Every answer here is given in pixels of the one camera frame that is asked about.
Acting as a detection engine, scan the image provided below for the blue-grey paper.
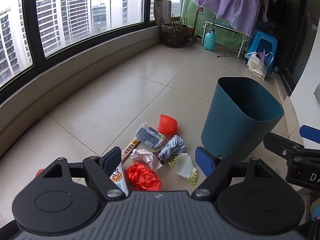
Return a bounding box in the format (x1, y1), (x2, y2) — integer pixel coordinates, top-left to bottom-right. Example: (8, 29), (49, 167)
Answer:
(157, 135), (187, 161)

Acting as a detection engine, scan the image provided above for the orange foam fruit net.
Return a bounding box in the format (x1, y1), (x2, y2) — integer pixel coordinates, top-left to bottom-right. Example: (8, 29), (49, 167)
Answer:
(157, 114), (178, 136)

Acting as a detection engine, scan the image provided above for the yellow paper chopstick sleeve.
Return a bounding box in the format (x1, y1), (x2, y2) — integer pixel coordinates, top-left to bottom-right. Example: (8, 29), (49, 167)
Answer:
(121, 138), (140, 160)

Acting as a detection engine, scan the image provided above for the brown paper bag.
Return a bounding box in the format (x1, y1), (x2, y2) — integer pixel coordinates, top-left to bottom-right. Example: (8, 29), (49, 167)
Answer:
(154, 0), (172, 26)

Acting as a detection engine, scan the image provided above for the teal spray bottle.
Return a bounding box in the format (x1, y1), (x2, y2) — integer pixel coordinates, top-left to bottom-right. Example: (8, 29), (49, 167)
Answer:
(203, 16), (216, 51)

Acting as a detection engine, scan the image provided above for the white tote bag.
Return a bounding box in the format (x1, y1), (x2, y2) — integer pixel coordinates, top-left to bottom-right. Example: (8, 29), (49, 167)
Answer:
(245, 52), (267, 81)

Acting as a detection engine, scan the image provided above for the light blue bag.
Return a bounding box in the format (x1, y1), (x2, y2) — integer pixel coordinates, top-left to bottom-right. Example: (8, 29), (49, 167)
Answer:
(262, 52), (274, 67)

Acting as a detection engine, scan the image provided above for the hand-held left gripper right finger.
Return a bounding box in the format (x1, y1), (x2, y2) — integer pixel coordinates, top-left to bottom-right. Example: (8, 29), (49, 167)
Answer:
(191, 146), (276, 201)

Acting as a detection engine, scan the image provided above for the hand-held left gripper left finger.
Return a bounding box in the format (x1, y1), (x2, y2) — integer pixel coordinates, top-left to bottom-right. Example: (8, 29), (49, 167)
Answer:
(43, 147), (127, 201)

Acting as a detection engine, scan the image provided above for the black and white garment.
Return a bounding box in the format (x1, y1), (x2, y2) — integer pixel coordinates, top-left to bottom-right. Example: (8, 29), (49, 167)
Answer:
(262, 0), (285, 23)

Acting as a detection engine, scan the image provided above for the teal plastic trash bin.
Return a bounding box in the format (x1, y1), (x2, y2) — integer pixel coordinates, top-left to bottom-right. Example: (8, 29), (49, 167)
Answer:
(201, 77), (285, 162)

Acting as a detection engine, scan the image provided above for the orange plastic bag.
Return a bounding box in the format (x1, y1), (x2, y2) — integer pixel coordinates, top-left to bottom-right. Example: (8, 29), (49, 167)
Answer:
(124, 162), (162, 191)

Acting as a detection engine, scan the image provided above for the blue plastic stool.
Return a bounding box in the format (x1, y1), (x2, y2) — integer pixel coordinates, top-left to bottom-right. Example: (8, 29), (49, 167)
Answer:
(247, 29), (278, 75)

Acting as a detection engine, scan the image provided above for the white and pink paper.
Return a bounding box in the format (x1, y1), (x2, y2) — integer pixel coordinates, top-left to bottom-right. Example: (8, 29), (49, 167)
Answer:
(130, 149), (163, 172)

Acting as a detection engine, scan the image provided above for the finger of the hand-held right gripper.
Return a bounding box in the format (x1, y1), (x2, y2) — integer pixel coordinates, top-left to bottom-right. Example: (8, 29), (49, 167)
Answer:
(299, 124), (320, 140)
(263, 132), (307, 158)

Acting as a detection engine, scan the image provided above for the black power cable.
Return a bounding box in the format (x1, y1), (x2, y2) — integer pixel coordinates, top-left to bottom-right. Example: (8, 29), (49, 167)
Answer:
(217, 34), (240, 58)

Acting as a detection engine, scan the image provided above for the blue and white snack packet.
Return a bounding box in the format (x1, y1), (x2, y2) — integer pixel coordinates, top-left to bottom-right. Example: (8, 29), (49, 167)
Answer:
(136, 122), (166, 148)

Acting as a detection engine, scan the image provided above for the white cookie box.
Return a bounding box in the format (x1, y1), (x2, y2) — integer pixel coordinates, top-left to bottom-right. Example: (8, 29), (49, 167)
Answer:
(109, 162), (129, 197)

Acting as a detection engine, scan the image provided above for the green hanging cloth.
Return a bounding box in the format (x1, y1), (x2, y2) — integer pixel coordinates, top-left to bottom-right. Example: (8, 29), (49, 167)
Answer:
(180, 0), (247, 50)

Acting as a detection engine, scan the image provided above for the black window frame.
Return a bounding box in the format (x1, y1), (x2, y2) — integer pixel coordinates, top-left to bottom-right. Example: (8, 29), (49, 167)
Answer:
(0, 0), (188, 103)

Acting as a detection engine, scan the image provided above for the dark plant pot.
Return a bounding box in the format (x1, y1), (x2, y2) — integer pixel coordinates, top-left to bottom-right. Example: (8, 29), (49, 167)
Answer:
(161, 12), (191, 48)

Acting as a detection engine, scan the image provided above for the purple hanging cloth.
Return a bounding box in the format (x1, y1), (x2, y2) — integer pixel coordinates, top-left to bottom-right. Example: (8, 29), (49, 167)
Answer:
(193, 0), (273, 37)

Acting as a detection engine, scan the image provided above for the dark sliding door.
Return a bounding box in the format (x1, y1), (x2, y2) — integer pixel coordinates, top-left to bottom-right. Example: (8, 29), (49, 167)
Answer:
(280, 0), (320, 95)

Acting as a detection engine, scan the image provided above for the napa cabbage piece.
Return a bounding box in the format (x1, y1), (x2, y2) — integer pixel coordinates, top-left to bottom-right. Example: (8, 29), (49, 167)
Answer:
(168, 152), (198, 189)

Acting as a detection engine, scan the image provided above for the white metal rack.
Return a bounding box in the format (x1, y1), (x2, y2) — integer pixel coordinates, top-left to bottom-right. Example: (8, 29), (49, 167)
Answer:
(201, 20), (248, 59)

